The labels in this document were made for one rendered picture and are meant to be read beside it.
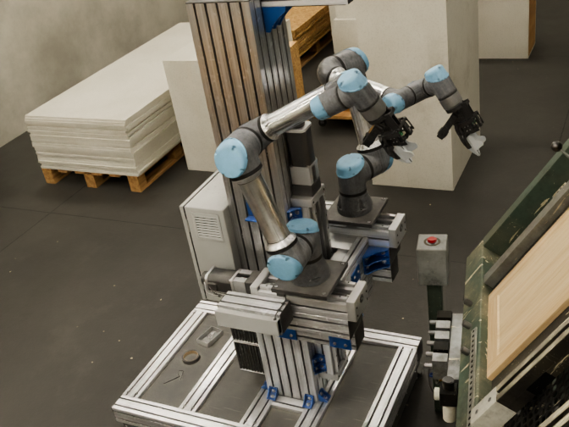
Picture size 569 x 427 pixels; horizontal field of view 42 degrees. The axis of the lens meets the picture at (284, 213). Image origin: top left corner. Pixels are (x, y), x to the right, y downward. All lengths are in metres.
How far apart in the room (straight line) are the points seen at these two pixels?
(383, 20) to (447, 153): 1.01
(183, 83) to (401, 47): 1.79
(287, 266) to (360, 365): 1.19
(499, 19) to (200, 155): 3.29
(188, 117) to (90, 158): 0.87
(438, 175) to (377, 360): 2.03
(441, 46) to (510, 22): 2.76
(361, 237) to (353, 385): 0.75
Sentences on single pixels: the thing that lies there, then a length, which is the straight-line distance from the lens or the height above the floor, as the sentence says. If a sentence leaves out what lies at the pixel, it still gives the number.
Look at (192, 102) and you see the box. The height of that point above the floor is 0.61.
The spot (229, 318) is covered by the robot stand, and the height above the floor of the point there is 0.92.
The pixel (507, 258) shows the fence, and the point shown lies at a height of 1.02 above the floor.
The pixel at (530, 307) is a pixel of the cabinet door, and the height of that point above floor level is 1.08.
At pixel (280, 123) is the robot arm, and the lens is 2.40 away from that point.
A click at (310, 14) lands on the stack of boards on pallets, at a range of 8.34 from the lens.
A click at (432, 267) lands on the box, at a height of 0.84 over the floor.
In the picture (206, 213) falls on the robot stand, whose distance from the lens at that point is 2.92.
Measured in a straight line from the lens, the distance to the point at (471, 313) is 2.79.
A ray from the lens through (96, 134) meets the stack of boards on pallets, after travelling 5.99.
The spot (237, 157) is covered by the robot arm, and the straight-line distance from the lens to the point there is 2.34.
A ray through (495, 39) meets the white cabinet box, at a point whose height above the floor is 0.20.
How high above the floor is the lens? 2.60
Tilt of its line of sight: 30 degrees down
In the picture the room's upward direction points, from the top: 10 degrees counter-clockwise
